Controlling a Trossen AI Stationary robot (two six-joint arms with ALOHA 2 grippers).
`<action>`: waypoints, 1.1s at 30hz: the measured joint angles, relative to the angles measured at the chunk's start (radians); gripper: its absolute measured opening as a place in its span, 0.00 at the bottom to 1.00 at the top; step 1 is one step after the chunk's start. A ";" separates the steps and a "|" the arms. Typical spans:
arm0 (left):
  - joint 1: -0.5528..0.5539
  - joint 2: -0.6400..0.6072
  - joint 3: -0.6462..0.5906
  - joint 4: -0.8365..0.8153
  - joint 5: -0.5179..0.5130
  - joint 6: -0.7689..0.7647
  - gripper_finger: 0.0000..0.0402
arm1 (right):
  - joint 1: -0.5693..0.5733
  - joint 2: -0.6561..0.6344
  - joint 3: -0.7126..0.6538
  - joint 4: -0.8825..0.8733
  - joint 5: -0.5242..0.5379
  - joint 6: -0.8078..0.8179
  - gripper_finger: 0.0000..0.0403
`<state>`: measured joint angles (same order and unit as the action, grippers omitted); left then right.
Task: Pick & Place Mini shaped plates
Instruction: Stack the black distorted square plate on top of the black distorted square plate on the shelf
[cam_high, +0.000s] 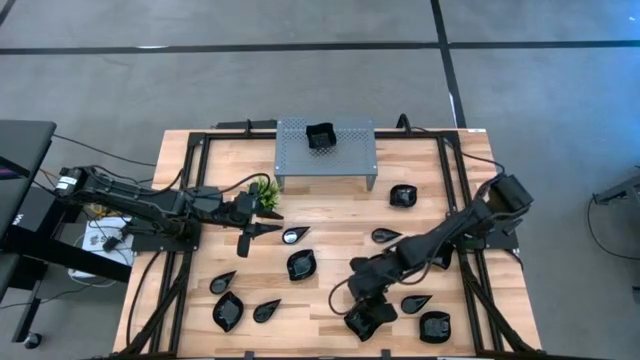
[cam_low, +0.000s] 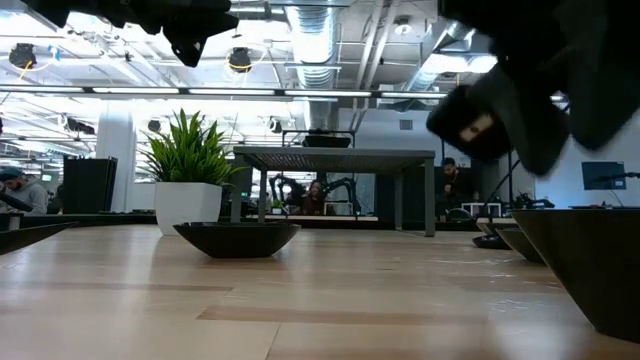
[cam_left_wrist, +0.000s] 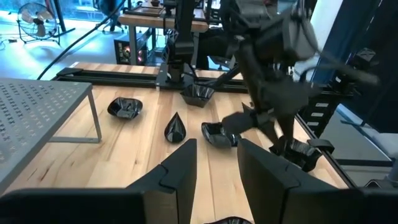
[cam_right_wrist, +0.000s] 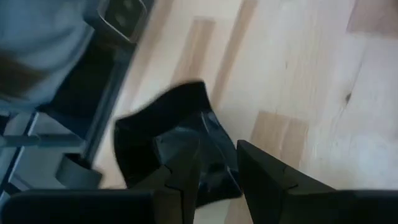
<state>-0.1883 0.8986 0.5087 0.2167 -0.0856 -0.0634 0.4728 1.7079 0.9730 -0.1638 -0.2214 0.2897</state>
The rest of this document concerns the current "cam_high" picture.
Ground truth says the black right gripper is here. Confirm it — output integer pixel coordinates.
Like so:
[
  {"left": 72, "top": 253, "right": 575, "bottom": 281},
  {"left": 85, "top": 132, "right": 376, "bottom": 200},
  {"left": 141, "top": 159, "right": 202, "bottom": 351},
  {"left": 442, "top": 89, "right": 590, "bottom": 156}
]
[{"left": 345, "top": 252, "right": 401, "bottom": 319}]

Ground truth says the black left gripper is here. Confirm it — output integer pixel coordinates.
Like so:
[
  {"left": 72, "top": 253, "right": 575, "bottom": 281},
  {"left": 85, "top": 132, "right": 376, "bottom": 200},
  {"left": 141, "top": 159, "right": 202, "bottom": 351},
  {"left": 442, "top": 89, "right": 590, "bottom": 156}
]
[{"left": 222, "top": 188, "right": 285, "bottom": 258}]

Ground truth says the black teardrop plate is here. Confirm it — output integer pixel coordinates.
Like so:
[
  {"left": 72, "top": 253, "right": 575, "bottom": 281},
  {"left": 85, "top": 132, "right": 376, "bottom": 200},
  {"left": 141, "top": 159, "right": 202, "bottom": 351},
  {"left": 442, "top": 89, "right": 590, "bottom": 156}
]
[
  {"left": 370, "top": 227, "right": 403, "bottom": 245},
  {"left": 281, "top": 225, "right": 311, "bottom": 246},
  {"left": 400, "top": 294, "right": 433, "bottom": 316},
  {"left": 209, "top": 270, "right": 238, "bottom": 296},
  {"left": 252, "top": 298, "right": 283, "bottom": 324}
]

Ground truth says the black leaf-shaped plate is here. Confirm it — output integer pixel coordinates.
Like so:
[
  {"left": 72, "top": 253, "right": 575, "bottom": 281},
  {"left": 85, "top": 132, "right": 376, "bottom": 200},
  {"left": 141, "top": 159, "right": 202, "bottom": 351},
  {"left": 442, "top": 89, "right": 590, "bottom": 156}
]
[
  {"left": 212, "top": 290, "right": 245, "bottom": 334},
  {"left": 285, "top": 248, "right": 318, "bottom": 282}
]

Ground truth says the green plant in white pot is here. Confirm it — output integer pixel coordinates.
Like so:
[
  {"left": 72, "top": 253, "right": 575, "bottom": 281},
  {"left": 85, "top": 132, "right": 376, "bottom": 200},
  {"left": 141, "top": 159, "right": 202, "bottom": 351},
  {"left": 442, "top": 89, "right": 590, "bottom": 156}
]
[{"left": 247, "top": 175, "right": 282, "bottom": 211}]

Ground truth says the grey perforated metal shelf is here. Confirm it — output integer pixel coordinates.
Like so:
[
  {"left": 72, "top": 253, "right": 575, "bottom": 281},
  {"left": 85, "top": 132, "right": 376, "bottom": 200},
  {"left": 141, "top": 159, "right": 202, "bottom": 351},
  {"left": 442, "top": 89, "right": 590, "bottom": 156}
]
[{"left": 273, "top": 117, "right": 379, "bottom": 192}]

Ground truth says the white printed box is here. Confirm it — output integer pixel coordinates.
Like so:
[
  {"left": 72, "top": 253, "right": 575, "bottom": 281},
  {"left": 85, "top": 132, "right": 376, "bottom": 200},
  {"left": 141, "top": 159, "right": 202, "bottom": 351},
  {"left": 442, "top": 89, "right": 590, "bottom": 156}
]
[{"left": 67, "top": 215, "right": 136, "bottom": 289}]

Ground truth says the black side desk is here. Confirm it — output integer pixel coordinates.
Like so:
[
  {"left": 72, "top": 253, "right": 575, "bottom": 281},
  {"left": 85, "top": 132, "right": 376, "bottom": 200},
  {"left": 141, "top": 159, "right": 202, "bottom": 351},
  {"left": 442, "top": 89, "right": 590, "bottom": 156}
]
[{"left": 0, "top": 119, "right": 134, "bottom": 351}]

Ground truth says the grey metal stand foot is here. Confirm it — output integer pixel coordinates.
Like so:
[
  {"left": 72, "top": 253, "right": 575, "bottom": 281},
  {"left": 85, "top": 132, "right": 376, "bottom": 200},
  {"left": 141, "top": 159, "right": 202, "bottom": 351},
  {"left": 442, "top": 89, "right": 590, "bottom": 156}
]
[{"left": 592, "top": 167, "right": 640, "bottom": 207}]

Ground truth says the black aluminium rig frame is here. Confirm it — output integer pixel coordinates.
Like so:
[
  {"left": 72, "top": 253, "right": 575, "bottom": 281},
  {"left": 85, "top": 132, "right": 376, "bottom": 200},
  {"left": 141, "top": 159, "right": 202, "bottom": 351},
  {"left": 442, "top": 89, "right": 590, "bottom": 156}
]
[{"left": 115, "top": 118, "right": 544, "bottom": 360}]

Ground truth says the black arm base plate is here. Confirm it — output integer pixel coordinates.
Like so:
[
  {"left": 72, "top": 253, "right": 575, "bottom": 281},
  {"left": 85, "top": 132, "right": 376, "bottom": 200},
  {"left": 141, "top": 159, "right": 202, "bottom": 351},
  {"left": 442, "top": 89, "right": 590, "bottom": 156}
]
[
  {"left": 446, "top": 212, "right": 520, "bottom": 251},
  {"left": 130, "top": 219, "right": 202, "bottom": 253}
]

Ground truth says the black floor cable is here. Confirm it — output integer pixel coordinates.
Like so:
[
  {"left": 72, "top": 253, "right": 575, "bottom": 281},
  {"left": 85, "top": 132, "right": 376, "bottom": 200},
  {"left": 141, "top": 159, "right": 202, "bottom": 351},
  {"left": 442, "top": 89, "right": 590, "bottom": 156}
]
[
  {"left": 585, "top": 194, "right": 640, "bottom": 261},
  {"left": 52, "top": 133, "right": 157, "bottom": 167}
]

